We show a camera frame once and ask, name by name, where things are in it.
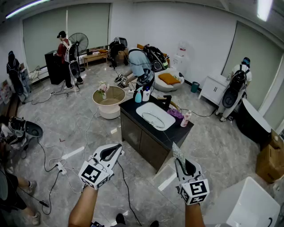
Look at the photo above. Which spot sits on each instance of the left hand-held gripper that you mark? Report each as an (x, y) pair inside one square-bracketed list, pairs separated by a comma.
[(91, 175)]

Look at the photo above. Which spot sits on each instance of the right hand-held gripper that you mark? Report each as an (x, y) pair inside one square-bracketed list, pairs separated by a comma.
[(194, 190)]

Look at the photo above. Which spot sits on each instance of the grey scrubbing sponge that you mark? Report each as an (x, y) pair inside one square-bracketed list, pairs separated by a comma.
[(177, 153)]

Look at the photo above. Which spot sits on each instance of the person's right forearm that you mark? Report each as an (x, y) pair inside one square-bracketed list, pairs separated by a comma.
[(195, 216)]

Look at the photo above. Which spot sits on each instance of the person's left forearm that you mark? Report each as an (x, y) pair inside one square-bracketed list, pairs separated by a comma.
[(83, 208)]

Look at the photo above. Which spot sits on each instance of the black-topped vanity cabinet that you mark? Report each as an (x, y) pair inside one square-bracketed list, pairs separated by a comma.
[(151, 144)]

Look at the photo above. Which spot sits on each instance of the round beige table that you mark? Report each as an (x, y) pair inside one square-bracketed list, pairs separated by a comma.
[(108, 108)]

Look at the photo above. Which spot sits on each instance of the white power strip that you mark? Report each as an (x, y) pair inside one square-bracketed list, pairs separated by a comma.
[(61, 168)]

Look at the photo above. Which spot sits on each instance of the pink bottle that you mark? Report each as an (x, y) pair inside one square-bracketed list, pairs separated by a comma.
[(185, 119)]

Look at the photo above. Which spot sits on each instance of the purple bath pouf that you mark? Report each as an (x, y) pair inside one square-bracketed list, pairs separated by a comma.
[(175, 113)]

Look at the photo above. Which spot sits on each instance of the white sink basin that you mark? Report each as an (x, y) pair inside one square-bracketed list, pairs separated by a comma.
[(146, 108)]

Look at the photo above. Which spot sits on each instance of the person's right shoe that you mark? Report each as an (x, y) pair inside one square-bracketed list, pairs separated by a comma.
[(154, 224)]

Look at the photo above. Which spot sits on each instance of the person's shoe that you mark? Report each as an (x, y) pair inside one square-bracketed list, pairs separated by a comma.
[(154, 224), (120, 218)]

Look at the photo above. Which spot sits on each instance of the person's left shoe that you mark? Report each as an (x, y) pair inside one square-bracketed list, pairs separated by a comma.
[(120, 218)]

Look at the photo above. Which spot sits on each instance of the teal spray bottle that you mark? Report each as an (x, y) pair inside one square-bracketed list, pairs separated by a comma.
[(138, 96)]

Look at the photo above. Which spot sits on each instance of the pink flower bouquet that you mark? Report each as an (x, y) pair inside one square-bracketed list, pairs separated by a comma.
[(103, 88)]

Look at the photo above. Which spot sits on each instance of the wooden chair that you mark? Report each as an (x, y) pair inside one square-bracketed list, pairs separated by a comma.
[(175, 104)]

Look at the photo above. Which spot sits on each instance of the white rectangular tub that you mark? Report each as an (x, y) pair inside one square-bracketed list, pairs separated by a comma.
[(246, 204)]

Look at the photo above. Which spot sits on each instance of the white pump soap bottle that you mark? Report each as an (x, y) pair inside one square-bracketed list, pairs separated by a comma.
[(146, 95)]

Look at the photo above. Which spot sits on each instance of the black faucet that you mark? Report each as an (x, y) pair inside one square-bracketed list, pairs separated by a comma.
[(167, 100)]

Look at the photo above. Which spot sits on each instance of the black bathtub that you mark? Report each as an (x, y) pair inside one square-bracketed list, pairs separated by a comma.
[(250, 119)]

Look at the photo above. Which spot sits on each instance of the cardboard box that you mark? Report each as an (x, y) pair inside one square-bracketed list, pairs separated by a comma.
[(268, 161)]

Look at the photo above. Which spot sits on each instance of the teal waste bin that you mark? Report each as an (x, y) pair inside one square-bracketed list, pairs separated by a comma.
[(195, 87)]

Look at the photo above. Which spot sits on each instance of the white cabinet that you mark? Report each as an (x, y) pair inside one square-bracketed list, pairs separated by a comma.
[(210, 88)]

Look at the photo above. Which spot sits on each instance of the white round sofa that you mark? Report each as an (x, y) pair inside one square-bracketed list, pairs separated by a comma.
[(166, 86)]

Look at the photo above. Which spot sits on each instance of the orange cushion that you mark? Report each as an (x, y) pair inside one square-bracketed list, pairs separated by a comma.
[(140, 46), (168, 78)]

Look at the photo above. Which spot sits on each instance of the wooden bench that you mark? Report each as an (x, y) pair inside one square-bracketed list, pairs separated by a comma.
[(95, 56)]

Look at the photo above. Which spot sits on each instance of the black cabinet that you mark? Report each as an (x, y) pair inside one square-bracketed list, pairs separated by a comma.
[(53, 68)]

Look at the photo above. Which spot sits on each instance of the white water dispenser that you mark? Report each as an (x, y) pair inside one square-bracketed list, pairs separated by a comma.
[(180, 59)]

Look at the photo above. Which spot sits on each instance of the black standing fan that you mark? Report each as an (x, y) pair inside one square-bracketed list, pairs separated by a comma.
[(78, 41)]

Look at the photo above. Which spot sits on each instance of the grey roller blind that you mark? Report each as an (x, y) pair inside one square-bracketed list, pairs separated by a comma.
[(255, 44), (44, 33)]

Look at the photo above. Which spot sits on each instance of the ceiling light bar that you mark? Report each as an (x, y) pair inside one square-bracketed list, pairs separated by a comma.
[(26, 7), (264, 10)]

